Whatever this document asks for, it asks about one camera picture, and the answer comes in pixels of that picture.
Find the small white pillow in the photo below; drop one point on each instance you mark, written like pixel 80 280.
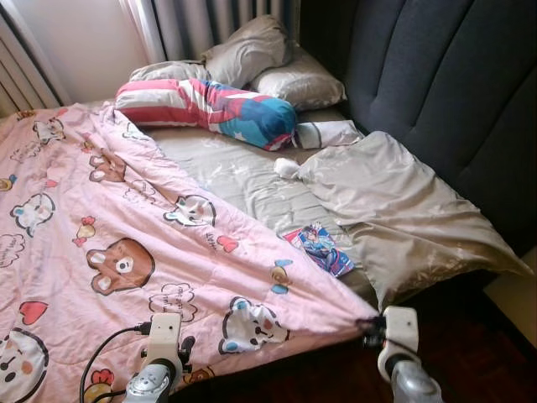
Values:
pixel 331 134

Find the anime cover book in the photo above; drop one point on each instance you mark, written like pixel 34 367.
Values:
pixel 323 252

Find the grey striped curtain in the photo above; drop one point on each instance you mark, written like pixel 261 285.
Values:
pixel 210 21
pixel 25 75

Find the grey floral bed sheet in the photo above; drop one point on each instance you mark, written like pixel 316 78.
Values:
pixel 243 176

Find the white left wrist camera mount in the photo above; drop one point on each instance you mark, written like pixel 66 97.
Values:
pixel 164 337

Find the large grey floral pillow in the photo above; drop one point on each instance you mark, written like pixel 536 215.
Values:
pixel 394 210

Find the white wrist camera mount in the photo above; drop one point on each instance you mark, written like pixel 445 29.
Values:
pixel 400 336
pixel 164 337

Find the dark blue padded headboard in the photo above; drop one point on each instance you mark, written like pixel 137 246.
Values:
pixel 445 101

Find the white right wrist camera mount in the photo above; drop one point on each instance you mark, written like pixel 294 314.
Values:
pixel 400 336

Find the red blue striped bolster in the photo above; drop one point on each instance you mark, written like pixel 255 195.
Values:
pixel 210 109

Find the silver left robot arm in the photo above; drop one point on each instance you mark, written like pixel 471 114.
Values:
pixel 151 384

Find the pink cartoon bear blanket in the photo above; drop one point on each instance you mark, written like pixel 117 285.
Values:
pixel 126 218

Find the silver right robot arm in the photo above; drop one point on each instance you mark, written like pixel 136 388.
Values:
pixel 413 386

